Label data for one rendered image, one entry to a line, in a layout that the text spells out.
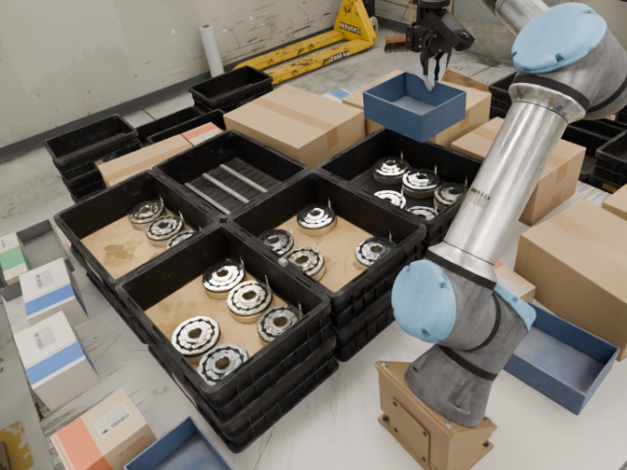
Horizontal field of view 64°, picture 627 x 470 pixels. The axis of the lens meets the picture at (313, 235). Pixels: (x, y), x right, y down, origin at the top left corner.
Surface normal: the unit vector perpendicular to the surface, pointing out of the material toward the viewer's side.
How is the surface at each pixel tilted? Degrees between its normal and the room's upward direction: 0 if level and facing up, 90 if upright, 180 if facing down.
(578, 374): 0
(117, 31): 90
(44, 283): 0
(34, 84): 90
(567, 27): 40
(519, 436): 0
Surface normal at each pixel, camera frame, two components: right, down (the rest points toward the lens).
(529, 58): -0.70, -0.40
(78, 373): 0.60, 0.45
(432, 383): -0.46, -0.44
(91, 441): -0.12, -0.77
